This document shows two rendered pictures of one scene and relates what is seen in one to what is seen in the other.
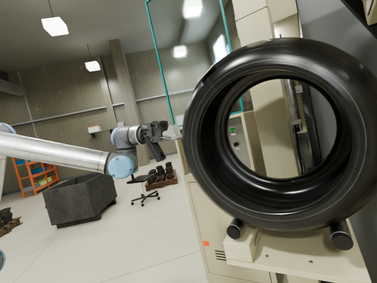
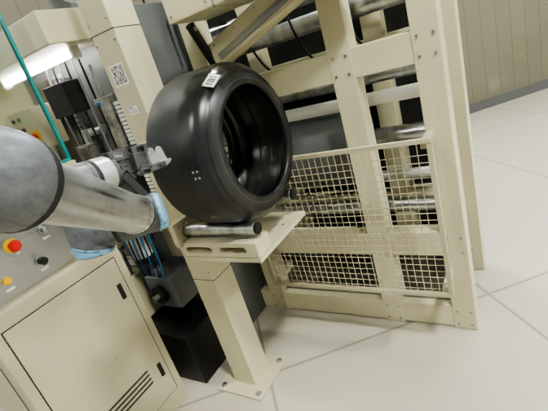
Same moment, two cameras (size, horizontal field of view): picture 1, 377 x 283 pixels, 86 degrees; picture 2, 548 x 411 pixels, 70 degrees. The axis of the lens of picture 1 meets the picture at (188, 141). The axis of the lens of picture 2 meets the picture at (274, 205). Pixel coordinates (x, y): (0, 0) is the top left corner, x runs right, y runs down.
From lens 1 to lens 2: 126 cm
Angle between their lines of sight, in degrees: 84
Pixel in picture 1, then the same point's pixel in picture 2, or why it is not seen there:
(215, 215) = (80, 355)
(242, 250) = (266, 239)
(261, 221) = (270, 202)
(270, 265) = (278, 238)
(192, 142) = (220, 150)
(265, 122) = not seen: hidden behind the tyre
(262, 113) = not seen: hidden behind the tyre
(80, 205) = not seen: outside the picture
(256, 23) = (134, 37)
